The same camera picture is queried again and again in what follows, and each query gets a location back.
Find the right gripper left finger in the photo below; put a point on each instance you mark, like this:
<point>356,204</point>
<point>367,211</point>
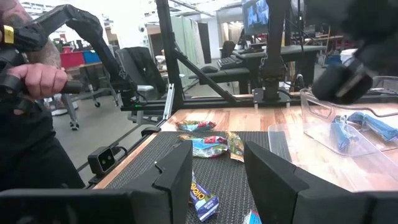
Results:
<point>171,193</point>

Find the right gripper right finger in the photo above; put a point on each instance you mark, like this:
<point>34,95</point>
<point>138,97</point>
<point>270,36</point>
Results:
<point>273,193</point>

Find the blue white granola bar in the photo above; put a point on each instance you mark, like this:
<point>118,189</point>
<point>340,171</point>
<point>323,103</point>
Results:
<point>252,218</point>
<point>203,200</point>

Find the blue red-tipped granola bar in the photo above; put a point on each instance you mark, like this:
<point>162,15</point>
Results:
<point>206,149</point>

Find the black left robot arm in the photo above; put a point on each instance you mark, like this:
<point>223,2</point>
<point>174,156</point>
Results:
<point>275,46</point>

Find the person's forearm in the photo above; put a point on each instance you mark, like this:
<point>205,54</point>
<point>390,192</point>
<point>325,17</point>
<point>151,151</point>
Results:
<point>48,56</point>

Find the white bucket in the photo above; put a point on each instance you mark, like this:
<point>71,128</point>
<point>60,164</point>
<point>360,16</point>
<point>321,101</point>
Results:
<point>346,56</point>

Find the narrow clear plastic bin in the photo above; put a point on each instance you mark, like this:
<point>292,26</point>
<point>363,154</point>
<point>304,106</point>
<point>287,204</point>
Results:
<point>314,118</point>

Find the black office desk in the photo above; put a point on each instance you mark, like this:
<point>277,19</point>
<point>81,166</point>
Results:
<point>308,49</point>

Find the dark ribbed placemat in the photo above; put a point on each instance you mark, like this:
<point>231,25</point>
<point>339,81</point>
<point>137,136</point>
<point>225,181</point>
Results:
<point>217,177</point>

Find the computer monitor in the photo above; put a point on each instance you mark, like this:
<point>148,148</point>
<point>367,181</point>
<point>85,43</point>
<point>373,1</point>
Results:
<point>255,17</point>

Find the black keyboard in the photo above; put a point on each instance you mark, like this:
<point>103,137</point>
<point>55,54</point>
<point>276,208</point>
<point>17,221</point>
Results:
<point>229,62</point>

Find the black office chair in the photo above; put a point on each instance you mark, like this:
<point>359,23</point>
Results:
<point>228,48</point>

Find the grey rolling chair base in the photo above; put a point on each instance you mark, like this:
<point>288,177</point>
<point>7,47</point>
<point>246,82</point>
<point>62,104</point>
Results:
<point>72,112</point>

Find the pale green curtain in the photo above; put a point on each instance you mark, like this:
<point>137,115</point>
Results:
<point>186,46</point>

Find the person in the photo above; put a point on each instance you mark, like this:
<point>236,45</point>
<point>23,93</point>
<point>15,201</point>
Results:
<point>28,149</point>

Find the blue storage bin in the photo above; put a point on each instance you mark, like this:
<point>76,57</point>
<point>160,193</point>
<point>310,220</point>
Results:
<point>91,57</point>

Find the red storage bin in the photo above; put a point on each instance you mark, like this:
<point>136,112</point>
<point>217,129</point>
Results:
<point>72,59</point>

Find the person's hand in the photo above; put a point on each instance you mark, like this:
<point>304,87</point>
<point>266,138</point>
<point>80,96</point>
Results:
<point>40,81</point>

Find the black table-level camera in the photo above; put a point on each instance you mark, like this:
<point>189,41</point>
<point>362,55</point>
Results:
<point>102,160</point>

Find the silver aluminium bracket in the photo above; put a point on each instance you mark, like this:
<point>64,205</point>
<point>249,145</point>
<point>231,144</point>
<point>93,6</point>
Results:
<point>168,102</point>

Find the black aluminium rig frame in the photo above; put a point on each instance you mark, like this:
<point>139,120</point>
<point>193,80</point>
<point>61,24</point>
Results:
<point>166,46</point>

